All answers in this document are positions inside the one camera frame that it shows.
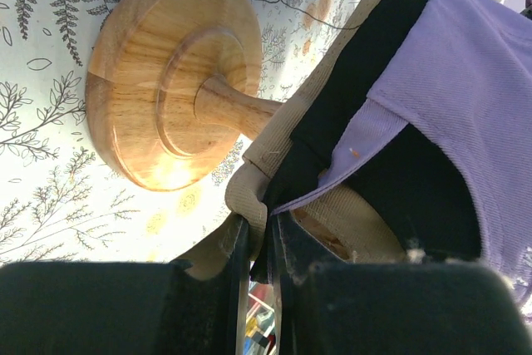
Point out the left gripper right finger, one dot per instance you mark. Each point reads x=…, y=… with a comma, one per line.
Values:
x=329, y=306

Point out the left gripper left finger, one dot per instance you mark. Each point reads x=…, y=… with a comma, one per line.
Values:
x=194, y=304

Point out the beige baseball cap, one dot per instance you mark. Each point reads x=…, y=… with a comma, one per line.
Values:
x=291, y=122

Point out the black baseball cap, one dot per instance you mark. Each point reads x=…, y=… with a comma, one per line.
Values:
x=416, y=150

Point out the wooden hat stand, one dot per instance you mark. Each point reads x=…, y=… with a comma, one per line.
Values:
x=171, y=85

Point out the purple baseball cap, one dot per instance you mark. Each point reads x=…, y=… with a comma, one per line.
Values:
x=508, y=70

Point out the floral table mat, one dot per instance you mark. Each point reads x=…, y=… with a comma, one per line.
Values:
x=59, y=200

